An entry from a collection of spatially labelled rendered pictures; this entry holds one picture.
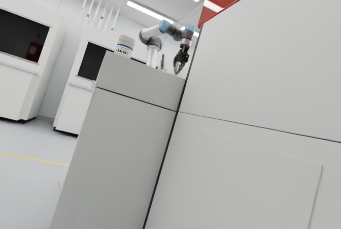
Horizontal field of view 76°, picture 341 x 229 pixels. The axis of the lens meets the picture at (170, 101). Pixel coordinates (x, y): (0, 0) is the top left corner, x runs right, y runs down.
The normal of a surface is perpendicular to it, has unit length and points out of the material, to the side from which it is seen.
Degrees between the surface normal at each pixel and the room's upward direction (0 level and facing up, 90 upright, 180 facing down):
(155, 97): 90
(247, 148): 90
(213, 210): 90
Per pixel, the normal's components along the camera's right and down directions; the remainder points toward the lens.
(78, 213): 0.35, 0.03
